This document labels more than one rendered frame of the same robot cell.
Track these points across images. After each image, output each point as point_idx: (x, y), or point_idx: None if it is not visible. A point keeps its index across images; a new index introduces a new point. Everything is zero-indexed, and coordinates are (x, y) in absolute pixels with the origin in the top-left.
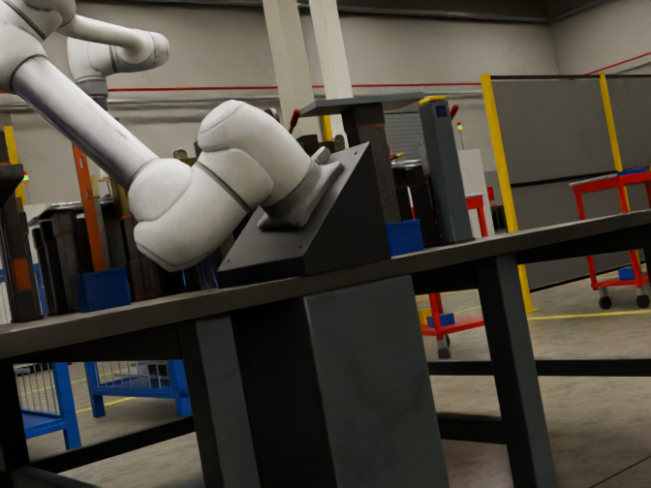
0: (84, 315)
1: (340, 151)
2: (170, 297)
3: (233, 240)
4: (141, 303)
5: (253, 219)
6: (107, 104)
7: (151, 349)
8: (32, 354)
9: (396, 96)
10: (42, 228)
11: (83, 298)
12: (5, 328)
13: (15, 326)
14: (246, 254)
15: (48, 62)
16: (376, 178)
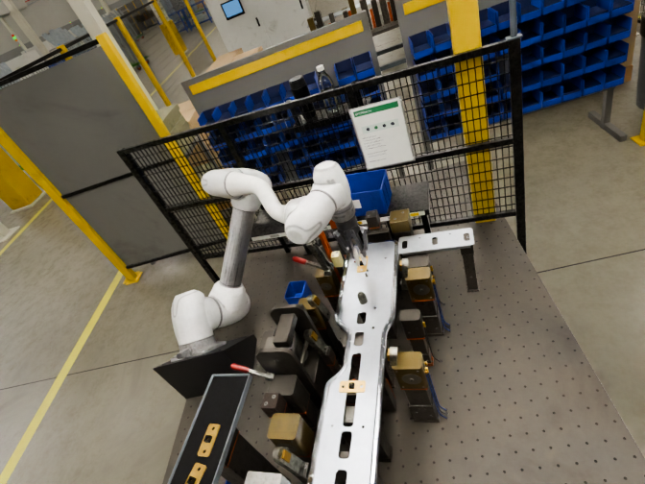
0: (248, 289)
1: (173, 363)
2: (273, 321)
3: None
4: (261, 308)
5: (236, 342)
6: (339, 227)
7: None
8: None
9: (175, 469)
10: None
11: (296, 289)
12: (279, 269)
13: (281, 272)
14: (232, 340)
15: (233, 212)
16: (163, 378)
